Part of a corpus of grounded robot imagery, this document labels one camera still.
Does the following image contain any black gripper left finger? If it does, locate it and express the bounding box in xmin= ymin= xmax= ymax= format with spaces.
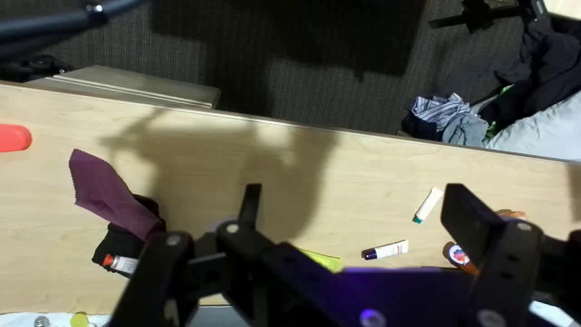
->
xmin=107 ymin=183 xmax=261 ymax=327

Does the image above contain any white tube dark cap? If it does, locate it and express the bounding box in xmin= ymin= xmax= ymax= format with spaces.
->
xmin=361 ymin=239 xmax=408 ymax=259

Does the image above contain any yellow-green sachet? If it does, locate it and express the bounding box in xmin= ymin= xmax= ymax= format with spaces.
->
xmin=303 ymin=249 xmax=343 ymax=272

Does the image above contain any black pouch with label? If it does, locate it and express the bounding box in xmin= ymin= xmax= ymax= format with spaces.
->
xmin=90 ymin=194 xmax=165 ymax=278

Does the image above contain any orange-red plastic object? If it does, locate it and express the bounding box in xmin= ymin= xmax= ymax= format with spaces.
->
xmin=0 ymin=123 xmax=32 ymax=152

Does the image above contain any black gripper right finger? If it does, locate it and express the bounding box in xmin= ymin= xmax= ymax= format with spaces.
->
xmin=441 ymin=183 xmax=542 ymax=327

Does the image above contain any white tube green cap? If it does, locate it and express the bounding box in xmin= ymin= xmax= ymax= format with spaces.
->
xmin=412 ymin=187 xmax=443 ymax=223

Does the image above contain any round red white sticker packet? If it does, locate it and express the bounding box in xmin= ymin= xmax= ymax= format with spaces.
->
xmin=443 ymin=241 xmax=479 ymax=276

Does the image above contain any pile of clothes on floor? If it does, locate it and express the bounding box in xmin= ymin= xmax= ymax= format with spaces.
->
xmin=401 ymin=18 xmax=581 ymax=161

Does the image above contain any purple cloth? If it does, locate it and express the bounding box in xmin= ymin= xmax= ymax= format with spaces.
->
xmin=69 ymin=149 xmax=165 ymax=241

